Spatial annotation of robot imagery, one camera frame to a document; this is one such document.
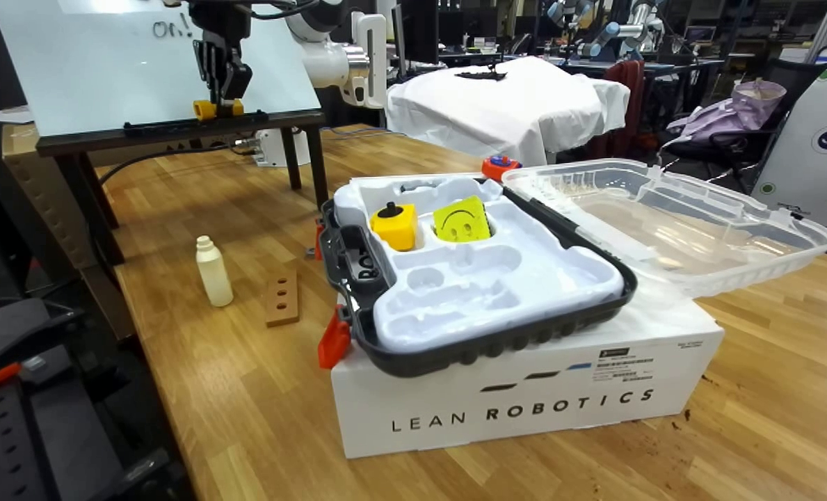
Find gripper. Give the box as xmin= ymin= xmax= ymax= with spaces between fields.
xmin=188 ymin=0 xmax=254 ymax=105

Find small yellow object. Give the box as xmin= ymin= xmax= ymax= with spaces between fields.
xmin=192 ymin=99 xmax=246 ymax=121

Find dark whiteboard stand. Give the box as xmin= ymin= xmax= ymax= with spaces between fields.
xmin=35 ymin=109 xmax=331 ymax=267

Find small white box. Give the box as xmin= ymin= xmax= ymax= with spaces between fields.
xmin=252 ymin=128 xmax=312 ymax=168

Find whiteboard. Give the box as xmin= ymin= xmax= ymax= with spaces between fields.
xmin=0 ymin=0 xmax=323 ymax=138

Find black object on cloth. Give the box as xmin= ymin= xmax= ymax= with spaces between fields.
xmin=454 ymin=65 xmax=508 ymax=82

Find yellow smiley face object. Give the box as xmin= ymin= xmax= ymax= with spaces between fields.
xmin=433 ymin=196 xmax=492 ymax=244

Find white cardboard box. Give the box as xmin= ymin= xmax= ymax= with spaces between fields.
xmin=330 ymin=278 xmax=725 ymax=461

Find monitor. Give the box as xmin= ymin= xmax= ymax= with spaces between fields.
xmin=392 ymin=0 xmax=442 ymax=68

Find white plastic bottle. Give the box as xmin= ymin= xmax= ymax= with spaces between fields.
xmin=195 ymin=235 xmax=234 ymax=308

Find perforated wooden panel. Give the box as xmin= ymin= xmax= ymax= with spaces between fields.
xmin=1 ymin=123 xmax=137 ymax=342

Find yellow cube with black knob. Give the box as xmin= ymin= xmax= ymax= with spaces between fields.
xmin=369 ymin=202 xmax=419 ymax=253

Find wooden block with holes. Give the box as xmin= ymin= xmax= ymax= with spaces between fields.
xmin=266 ymin=269 xmax=300 ymax=328

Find table under white cloth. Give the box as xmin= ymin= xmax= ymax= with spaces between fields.
xmin=385 ymin=56 xmax=632 ymax=168

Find orange and blue round toy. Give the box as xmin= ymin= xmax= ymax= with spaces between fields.
xmin=481 ymin=155 xmax=523 ymax=182

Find black tool case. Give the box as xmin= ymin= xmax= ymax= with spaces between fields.
xmin=314 ymin=174 xmax=639 ymax=379

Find background robot arms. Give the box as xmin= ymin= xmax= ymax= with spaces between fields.
xmin=547 ymin=0 xmax=666 ymax=58

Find black cart with orange clip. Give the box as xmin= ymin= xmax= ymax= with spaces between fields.
xmin=0 ymin=298 xmax=193 ymax=501

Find clear tool case lid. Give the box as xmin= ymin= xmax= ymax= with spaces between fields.
xmin=501 ymin=158 xmax=827 ymax=299

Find black office chair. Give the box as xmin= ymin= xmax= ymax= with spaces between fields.
xmin=659 ymin=58 xmax=827 ymax=197

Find white panel with round marks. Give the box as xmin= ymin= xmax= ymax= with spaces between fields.
xmin=751 ymin=45 xmax=827 ymax=230

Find black cable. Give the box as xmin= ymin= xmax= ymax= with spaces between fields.
xmin=98 ymin=141 xmax=258 ymax=186

